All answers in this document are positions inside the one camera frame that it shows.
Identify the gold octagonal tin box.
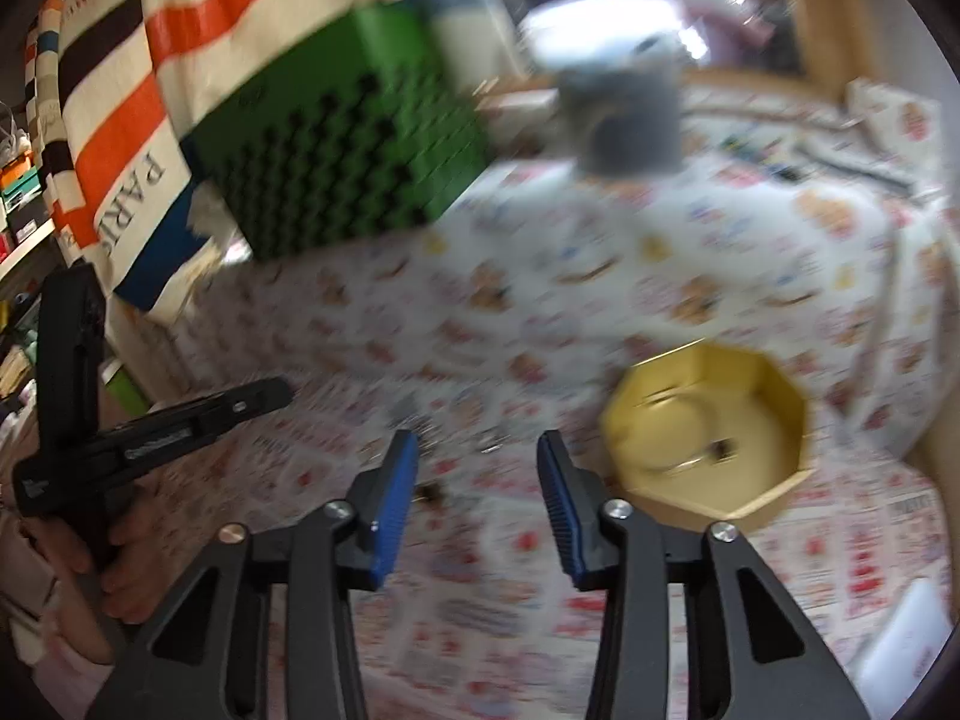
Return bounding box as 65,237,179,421
598,340,818,527

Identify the cluttered storage shelf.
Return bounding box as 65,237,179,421
0,94,67,421

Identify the clear plastic lidded container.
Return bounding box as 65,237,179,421
517,0,696,179

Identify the bear printed cloth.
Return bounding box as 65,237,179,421
172,75,960,466

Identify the wooden window frame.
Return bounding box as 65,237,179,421
778,0,884,100

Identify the green checkered box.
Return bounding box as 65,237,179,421
180,4,494,263

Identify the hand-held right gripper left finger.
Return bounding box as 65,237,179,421
84,429,421,720

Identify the strawberry printed cloth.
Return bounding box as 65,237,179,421
112,360,942,720

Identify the orange black striped woven bag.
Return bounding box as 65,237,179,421
26,0,415,317

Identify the person's left forearm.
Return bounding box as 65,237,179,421
30,604,130,700

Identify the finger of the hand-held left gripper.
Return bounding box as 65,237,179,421
36,265,107,460
97,379,296,467

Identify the person's left hand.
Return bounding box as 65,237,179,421
26,467,171,622

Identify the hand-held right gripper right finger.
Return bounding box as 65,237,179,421
535,429,875,720

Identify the striped fabric curtain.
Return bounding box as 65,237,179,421
396,0,527,85

